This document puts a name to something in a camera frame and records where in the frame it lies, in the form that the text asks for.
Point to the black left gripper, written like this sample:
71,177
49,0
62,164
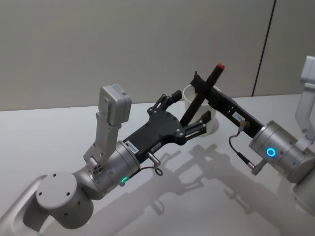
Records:
161,127

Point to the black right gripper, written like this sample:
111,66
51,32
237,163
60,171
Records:
236,111

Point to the black marker with red cap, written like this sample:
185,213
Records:
194,103

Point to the white round cup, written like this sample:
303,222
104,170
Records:
211,110

